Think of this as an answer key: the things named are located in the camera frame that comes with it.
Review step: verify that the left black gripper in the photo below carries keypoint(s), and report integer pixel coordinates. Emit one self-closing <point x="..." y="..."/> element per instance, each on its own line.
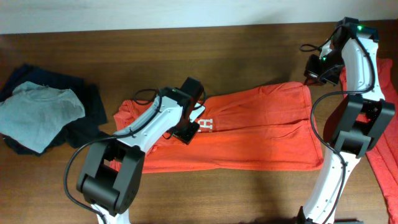
<point x="188" y="135"/>

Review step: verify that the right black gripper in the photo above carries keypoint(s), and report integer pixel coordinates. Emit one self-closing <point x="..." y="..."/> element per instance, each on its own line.
<point x="313" y="76"/>

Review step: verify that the orange soccer t-shirt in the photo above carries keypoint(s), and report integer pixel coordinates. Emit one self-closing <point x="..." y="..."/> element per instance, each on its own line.
<point x="265" y="128"/>

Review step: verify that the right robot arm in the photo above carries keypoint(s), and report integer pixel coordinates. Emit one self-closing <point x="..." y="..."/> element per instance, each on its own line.
<point x="357" y="123"/>

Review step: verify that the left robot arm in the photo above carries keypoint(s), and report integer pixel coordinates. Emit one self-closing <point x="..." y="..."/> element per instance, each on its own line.
<point x="111" y="174"/>

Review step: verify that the red ribbed garment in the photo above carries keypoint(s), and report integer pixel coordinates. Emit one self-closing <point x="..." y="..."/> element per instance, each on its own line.
<point x="383" y="157"/>

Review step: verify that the dark navy folded garment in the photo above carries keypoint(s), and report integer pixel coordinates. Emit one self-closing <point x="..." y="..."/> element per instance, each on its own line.
<point x="78" y="132"/>

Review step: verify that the grey folded t-shirt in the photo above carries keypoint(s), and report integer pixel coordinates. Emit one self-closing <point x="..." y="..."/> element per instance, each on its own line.
<point x="35" y="114"/>

